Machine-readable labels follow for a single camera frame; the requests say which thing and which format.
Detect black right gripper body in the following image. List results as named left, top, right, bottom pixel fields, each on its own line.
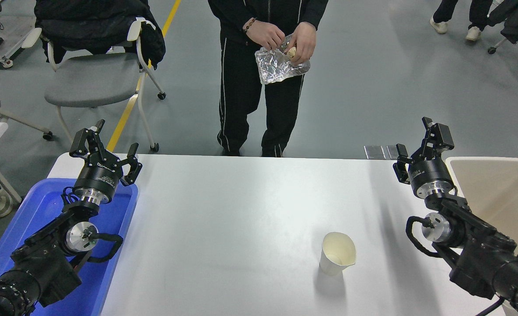
left=407, top=157, right=455, bottom=194

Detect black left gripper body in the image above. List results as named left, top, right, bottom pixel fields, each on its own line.
left=75, top=158, right=124, bottom=198

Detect white paper cup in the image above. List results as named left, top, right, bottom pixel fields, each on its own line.
left=320, top=232, right=357, bottom=276

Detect silver foil tray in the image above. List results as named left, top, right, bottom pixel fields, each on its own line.
left=255, top=34, right=311, bottom=85

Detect person's left hand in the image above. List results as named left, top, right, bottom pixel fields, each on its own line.
left=287, top=22, right=317, bottom=66

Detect person's right hand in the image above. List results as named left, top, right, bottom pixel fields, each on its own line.
left=247, top=20, right=286, bottom=50

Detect blue plastic tray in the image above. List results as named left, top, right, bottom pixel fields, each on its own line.
left=0, top=178, right=139, bottom=316

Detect large pale plastic bin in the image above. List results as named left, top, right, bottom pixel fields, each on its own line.
left=445, top=157, right=518, bottom=316

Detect chair legs with casters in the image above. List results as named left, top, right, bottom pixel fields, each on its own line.
left=487, top=37, right=518, bottom=91

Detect black jacket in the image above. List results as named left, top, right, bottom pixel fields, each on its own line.
left=34, top=0, right=166, bottom=70

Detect person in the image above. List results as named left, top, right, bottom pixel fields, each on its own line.
left=208, top=0, right=329, bottom=157
left=430, top=0, right=493, bottom=42

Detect grey seat white frame chair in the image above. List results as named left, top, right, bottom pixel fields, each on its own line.
left=22, top=18, right=167, bottom=153

